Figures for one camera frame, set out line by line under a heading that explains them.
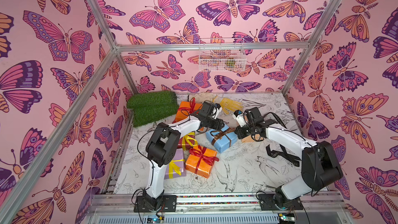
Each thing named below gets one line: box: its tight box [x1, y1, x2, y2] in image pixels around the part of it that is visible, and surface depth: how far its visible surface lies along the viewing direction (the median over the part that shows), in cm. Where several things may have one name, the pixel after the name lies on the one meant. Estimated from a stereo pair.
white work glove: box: [188, 92, 217, 104], surface depth 122 cm
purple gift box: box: [164, 148, 187, 180], surface depth 79 cm
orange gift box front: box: [185, 145, 220, 179], surface depth 82 cm
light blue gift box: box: [205, 124, 238, 154], surface depth 90 cm
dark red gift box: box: [177, 131, 198, 151], surface depth 89 cm
